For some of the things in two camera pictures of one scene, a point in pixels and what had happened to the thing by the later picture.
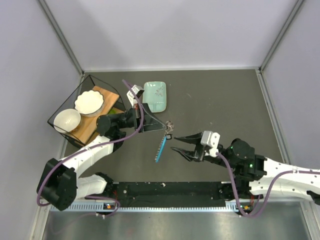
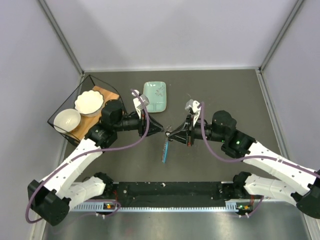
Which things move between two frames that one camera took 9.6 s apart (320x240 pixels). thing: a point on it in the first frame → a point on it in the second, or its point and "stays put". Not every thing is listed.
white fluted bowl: (89, 103) stays put
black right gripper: (198, 156) → (183, 134)
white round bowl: (66, 120) stays put
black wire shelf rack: (76, 118) stays put
